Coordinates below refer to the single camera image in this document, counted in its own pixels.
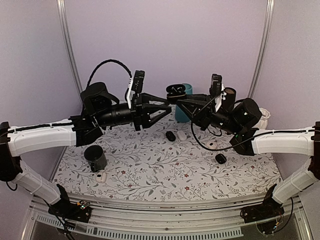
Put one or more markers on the black gold-trimmed earbud charging case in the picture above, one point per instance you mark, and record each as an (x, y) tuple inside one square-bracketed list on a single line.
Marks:
[(175, 91)]

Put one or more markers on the teal cylindrical vase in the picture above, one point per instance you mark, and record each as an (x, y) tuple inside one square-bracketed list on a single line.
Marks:
[(180, 110)]

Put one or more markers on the white oval earbud case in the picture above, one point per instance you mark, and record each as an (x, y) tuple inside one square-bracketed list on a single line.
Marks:
[(181, 135)]

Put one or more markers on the dark brown tall vase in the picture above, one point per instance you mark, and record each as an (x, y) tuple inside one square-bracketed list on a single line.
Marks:
[(230, 98)]

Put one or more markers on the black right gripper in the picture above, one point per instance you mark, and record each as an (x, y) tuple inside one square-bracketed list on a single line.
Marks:
[(203, 115)]

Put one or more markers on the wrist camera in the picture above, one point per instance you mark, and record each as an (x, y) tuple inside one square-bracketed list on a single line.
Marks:
[(138, 79), (216, 85)]

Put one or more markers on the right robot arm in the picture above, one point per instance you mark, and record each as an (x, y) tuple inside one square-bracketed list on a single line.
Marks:
[(239, 119)]

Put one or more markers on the left rear aluminium frame post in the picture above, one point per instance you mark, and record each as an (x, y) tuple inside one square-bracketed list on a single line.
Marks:
[(62, 13)]

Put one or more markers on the floral patterned table mat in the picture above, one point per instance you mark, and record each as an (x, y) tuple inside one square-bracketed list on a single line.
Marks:
[(145, 166)]

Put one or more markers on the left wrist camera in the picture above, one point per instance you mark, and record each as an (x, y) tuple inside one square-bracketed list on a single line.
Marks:
[(138, 79)]

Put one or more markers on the front aluminium rail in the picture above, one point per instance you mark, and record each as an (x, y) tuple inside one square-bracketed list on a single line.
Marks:
[(216, 219)]

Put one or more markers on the aluminium frame post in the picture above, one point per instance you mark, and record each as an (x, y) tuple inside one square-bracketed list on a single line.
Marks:
[(62, 13), (267, 23)]

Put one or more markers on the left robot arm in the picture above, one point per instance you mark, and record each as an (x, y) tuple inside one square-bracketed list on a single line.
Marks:
[(100, 110)]

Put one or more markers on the small black round case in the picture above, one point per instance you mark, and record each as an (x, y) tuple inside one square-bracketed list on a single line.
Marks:
[(220, 158)]

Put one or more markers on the right rear aluminium frame post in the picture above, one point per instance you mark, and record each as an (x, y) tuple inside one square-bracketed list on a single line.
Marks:
[(267, 23)]

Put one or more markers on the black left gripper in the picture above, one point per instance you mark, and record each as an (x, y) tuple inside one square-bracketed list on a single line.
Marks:
[(140, 111)]

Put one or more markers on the dark grey mug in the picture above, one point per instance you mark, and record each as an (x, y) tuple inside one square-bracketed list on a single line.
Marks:
[(96, 158)]

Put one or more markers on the white ribbed vase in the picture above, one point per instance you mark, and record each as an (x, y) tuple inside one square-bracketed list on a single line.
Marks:
[(263, 122)]

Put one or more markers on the black oval earbud case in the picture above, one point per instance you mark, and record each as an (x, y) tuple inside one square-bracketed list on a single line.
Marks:
[(170, 136)]

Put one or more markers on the white square earbud case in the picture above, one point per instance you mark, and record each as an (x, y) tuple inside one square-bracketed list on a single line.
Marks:
[(101, 177)]

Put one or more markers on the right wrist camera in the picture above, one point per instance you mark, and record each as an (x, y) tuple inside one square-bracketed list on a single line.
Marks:
[(216, 85)]

